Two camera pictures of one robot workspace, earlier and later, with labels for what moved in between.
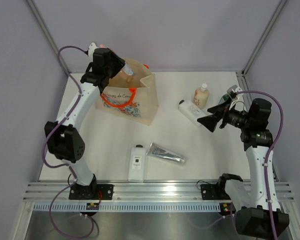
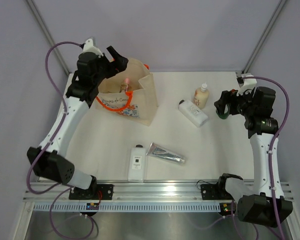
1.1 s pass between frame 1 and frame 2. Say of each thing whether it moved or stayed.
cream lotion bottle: stayed
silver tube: stayed
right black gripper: moved
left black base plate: stayed
